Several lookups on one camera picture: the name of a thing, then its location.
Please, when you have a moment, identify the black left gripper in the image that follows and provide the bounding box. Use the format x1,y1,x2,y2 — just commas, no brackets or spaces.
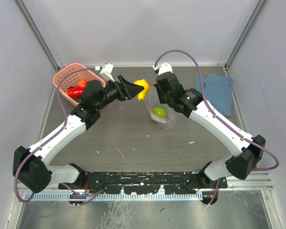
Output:
95,75,143,111

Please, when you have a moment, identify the yellow toy lemon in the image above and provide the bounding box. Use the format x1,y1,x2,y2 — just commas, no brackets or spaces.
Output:
134,80,150,101

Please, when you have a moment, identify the green toy apple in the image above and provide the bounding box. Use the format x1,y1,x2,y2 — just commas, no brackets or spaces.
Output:
153,107,166,118

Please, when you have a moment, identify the clear zip top bag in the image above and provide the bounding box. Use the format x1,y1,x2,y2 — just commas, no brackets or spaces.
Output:
144,83,175,131

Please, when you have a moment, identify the red toy apple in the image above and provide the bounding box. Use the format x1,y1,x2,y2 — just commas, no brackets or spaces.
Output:
77,80,87,88

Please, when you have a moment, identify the red toy pepper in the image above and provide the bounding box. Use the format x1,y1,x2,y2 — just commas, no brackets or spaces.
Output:
65,87,84,98

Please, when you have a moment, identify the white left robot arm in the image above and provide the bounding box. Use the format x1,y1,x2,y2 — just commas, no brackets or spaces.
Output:
13,75,144,193

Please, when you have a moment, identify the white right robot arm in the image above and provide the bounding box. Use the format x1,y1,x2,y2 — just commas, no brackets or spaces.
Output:
155,72,266,188

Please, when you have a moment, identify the blue cloth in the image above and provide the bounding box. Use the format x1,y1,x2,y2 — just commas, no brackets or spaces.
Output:
202,73,233,117

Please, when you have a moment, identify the pink plastic basket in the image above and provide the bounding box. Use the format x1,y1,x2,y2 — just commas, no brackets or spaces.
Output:
52,62,106,106

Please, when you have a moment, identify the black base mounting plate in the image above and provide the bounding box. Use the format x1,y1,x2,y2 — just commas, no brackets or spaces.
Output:
68,172,216,195

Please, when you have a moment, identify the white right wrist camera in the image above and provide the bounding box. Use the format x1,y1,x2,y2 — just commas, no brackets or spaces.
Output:
152,62,173,75

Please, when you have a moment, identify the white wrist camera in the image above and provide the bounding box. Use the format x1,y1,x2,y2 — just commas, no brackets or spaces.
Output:
95,62,115,82
152,62,173,75

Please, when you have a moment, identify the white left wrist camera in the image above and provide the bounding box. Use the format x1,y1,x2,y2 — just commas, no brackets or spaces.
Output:
95,62,115,82

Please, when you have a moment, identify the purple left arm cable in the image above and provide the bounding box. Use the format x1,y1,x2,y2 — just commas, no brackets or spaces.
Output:
14,68,105,206

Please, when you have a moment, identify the slotted cable duct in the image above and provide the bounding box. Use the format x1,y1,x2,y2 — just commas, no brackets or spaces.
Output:
31,191,203,202

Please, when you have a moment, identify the aluminium frame rail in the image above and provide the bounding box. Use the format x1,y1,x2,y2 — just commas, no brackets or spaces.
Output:
13,171,274,193

